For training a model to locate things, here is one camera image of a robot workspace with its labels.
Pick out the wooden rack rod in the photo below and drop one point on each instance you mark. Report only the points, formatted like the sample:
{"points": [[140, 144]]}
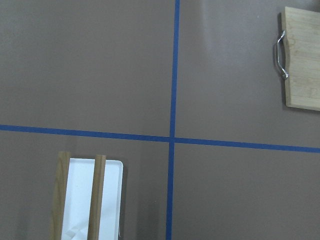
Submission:
{"points": [[59, 195], [96, 197]]}

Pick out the left wooden rack rod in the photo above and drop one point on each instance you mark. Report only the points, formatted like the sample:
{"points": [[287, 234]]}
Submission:
{"points": [[59, 195]]}

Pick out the wooden cutting board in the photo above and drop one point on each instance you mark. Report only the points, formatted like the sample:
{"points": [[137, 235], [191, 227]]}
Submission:
{"points": [[298, 57]]}

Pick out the white plastic tray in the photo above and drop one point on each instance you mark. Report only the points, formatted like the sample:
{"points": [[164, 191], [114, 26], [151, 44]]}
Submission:
{"points": [[78, 200]]}

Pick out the right wooden rack rod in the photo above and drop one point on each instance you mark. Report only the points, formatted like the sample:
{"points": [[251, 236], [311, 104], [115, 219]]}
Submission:
{"points": [[96, 197]]}

